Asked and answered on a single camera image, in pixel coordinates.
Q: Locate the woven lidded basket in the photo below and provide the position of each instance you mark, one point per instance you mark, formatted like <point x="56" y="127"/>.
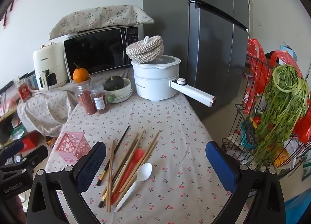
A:
<point x="145" y="49"/>

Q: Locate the small-flower print cloth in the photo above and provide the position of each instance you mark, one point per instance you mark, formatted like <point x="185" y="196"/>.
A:
<point x="48" y="109"/>

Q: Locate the cherry print tablecloth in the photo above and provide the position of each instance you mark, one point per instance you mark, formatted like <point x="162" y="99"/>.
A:
<point x="182" y="141"/>

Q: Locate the red label jar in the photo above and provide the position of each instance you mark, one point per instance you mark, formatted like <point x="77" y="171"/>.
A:
<point x="24" y="91"/>

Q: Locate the red plastic bag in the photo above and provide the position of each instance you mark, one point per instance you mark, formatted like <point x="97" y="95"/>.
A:
<point x="257" y="68"/>
<point x="284" y="55"/>

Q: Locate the wooden chopstick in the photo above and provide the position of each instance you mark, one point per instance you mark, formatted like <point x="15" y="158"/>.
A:
<point x="109" y="190"/>
<point x="150" y="145"/>
<point x="136" y="145"/>
<point x="113" y="160"/>

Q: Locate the pink plastic basket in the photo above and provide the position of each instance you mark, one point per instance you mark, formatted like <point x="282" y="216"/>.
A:
<point x="70" y="146"/>

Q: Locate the bunch of leafy greens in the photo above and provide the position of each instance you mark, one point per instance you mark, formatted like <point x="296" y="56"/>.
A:
<point x="279" y="107"/>

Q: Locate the wooden shelf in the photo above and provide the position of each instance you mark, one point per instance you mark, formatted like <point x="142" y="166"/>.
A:
<point x="7" y="117"/>

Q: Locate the dark green squash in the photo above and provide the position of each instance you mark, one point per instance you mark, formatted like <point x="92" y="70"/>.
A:
<point x="113" y="84"/>

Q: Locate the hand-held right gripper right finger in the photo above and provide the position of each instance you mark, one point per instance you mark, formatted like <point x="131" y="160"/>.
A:
<point x="220" y="165"/>

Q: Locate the clear labelled spice jar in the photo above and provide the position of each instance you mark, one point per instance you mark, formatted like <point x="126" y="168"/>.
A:
<point x="99" y="101"/>

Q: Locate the white plastic spoon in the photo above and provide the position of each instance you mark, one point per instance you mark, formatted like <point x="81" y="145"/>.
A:
<point x="144" y="171"/>

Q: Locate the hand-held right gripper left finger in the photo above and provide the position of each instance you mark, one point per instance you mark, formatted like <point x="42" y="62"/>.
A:
<point x="93" y="165"/>

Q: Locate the bundle of wooden chopsticks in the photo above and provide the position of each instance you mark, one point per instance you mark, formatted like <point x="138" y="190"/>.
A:
<point x="149" y="153"/>

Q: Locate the white electric cooking pot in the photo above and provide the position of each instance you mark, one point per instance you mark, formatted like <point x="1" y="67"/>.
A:
<point x="155" y="80"/>

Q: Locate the black microwave oven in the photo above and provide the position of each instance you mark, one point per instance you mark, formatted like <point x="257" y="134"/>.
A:
<point x="97" y="51"/>

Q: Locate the cream air fryer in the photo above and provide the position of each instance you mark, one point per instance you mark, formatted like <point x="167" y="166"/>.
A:
<point x="48" y="63"/>

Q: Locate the clear jar of red berries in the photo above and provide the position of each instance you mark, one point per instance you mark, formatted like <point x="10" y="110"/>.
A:
<point x="85" y="100"/>

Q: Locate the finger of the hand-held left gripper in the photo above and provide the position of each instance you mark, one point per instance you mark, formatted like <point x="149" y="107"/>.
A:
<point x="34" y="156"/>
<point x="13" y="146"/>

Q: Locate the red plastic spoon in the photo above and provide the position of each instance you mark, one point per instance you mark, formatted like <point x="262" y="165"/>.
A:
<point x="138" y="156"/>

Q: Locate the floral cloth cover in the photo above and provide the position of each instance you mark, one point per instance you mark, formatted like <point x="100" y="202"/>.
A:
<point x="97" y="17"/>

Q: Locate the blue cardboard box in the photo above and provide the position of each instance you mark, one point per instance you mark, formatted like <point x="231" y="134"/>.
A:
<point x="289" y="50"/>

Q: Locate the white ceramic pot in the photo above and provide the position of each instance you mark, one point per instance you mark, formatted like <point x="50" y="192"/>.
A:
<point x="126" y="90"/>

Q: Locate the red snack packet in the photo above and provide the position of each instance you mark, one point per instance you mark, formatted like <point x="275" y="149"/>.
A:
<point x="249" y="100"/>

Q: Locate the orange fruit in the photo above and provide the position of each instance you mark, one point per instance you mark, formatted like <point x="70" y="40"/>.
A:
<point x="80" y="74"/>

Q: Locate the clear glass container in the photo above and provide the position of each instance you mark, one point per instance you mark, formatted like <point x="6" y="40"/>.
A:
<point x="32" y="80"/>

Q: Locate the grey refrigerator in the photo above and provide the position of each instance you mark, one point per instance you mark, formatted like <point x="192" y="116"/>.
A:
<point x="211" y="56"/>

